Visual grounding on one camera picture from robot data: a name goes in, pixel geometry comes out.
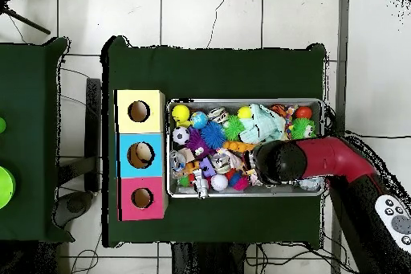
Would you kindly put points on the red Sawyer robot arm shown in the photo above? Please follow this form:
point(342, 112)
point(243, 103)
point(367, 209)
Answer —
point(321, 158)

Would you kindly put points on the clear mesh bin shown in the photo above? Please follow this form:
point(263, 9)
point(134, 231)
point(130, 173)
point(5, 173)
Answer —
point(218, 101)

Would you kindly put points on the wooden box with three holes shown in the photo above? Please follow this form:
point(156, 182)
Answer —
point(154, 171)

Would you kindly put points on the blue spiky ball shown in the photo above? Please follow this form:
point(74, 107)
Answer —
point(212, 135)

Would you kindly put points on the small globe ball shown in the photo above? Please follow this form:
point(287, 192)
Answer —
point(199, 120)

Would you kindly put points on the black and white soccer ball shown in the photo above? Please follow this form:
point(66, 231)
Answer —
point(181, 136)

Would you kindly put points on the yellow ball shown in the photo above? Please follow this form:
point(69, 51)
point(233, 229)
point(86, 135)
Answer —
point(180, 113)
point(244, 112)

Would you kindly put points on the orange bumpy toy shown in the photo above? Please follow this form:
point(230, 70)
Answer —
point(237, 147)

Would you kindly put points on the silver toy robot figure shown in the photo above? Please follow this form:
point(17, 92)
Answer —
point(201, 184)

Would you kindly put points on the mint green cloth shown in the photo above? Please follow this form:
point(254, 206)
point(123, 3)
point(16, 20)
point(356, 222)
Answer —
point(263, 126)

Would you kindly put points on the dark green table cloth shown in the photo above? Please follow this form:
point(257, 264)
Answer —
point(212, 75)

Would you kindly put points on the green spiky ball with eyes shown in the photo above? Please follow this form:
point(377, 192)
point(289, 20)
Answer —
point(302, 126)

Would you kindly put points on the black upright panel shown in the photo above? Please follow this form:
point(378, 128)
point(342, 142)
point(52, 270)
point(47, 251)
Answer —
point(92, 132)

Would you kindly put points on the green cloth side table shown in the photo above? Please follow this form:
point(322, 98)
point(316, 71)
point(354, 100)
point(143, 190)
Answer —
point(32, 126)

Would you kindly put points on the small bright green object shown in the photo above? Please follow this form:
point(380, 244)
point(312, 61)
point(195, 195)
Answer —
point(2, 126)

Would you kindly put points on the bright green cup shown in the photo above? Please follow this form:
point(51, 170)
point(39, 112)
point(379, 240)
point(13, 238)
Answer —
point(5, 187)

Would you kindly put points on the black tripod leg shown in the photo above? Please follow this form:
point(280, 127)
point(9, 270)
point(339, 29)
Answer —
point(26, 20)

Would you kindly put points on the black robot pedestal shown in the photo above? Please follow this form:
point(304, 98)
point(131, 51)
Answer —
point(212, 261)

